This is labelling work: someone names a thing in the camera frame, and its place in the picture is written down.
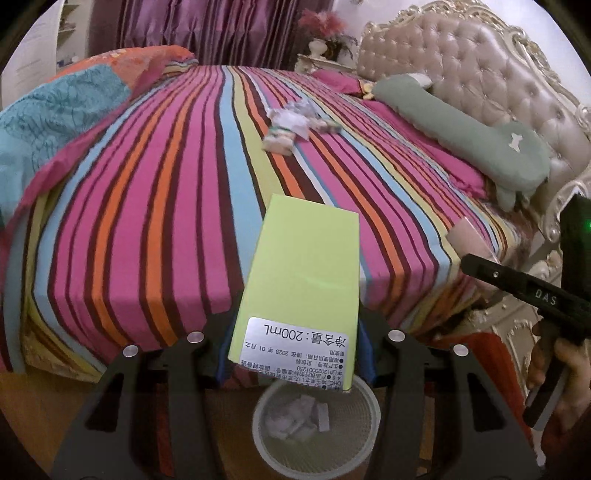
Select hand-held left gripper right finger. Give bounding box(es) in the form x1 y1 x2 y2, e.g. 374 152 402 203
353 305 541 480

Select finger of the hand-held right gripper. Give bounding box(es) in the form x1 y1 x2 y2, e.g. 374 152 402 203
462 254 528 297

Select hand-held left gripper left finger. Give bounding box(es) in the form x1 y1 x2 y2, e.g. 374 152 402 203
50 310 238 480

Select orange white carton box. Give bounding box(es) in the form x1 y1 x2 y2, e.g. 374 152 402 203
445 217 500 265

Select white printed plastic packet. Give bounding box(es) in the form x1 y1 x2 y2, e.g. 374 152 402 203
266 396 319 439

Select light green carton box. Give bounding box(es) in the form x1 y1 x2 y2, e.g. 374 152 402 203
228 194 360 395

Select white mesh waste basket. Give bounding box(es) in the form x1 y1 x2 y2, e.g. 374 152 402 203
252 381 382 478

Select brown cardboard box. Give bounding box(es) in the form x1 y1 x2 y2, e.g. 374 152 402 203
262 127 296 155

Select white paper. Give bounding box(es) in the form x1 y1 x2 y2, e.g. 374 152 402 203
269 108 311 139

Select person's right hand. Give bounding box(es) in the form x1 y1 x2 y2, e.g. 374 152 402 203
526 320 591 418

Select cream carved nightstand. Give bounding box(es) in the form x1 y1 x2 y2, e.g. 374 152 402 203
295 53 358 75
475 300 544 347

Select red rug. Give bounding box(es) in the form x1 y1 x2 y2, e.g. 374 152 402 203
139 330 532 480

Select bed with striped sheet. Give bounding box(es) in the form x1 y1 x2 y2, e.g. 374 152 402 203
0 65 522 384

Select long green plush pillow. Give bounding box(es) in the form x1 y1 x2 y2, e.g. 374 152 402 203
372 74 550 210

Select pink pillow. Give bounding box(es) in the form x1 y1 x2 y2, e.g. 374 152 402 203
360 99 490 199
314 69 365 97

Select tufted cream carved headboard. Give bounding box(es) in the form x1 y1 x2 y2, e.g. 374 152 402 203
355 0 591 259

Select blue orange patterned duvet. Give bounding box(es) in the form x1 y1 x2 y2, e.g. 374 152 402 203
0 46 199 227

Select pink flowers in white vase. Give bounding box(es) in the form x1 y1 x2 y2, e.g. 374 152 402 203
298 9 358 58

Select purple curtain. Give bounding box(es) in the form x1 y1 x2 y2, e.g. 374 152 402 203
90 0 319 68

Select white wardrobe with shelves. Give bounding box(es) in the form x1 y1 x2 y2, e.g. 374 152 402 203
4 0 79 88

